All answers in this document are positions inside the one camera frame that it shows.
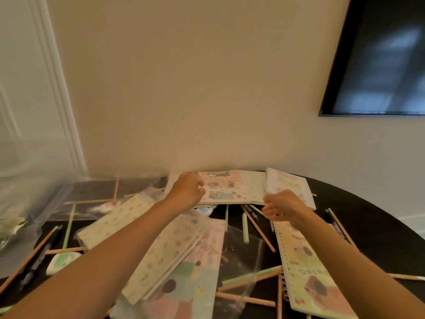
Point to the person's right hand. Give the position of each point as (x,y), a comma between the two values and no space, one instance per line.
(289,209)

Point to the person's right forearm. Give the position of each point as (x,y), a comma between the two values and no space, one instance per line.
(365,272)

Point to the clear plastic storage bin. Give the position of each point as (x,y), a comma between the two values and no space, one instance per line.
(20,169)

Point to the person's left hand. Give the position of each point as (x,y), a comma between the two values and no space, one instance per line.
(187,191)

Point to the cream small print notebook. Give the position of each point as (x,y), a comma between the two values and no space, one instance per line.
(169,249)

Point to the pale green notebook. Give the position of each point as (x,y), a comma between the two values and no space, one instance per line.
(255,189)

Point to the light green pencil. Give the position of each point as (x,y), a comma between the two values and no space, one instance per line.
(252,275)
(69,225)
(5,309)

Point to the white dotted notebook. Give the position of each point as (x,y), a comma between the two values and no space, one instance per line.
(171,182)

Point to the black wall television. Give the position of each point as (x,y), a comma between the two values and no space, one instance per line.
(382,63)

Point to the person's left forearm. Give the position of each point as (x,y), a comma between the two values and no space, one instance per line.
(83,279)

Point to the blue puppy notebook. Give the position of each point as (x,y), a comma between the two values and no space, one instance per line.
(186,289)

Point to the yellow brown dog notebook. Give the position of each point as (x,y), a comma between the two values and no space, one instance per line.
(299,262)

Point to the white pink correction tape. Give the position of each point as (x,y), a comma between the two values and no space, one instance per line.
(108,206)

